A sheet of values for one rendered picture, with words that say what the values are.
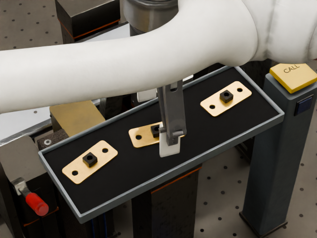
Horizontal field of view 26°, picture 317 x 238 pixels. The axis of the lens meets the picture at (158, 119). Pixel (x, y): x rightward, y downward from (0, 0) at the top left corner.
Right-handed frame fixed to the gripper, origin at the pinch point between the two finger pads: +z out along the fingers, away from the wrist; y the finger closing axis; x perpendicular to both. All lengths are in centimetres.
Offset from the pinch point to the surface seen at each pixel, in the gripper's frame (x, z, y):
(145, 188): 4.8, 4.4, -9.0
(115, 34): -3.9, 20.0, 41.4
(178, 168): -0.8, 3.7, -7.5
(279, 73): -23.6, 4.0, 6.4
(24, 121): 19.0, 20.1, 23.1
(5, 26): 17, 50, 86
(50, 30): 5, 50, 81
